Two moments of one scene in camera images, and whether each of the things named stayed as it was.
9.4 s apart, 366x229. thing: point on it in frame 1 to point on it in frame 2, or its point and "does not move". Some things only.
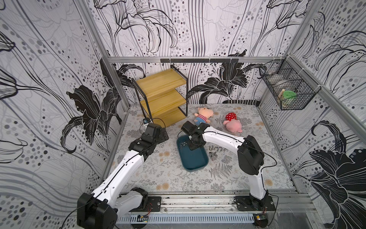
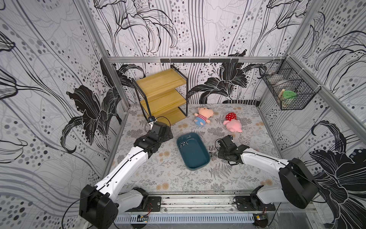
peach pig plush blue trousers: x=203 y=114 does not move
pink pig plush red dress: x=232 y=124 does not move
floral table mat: x=159 y=167 does not move
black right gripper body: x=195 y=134 to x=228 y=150
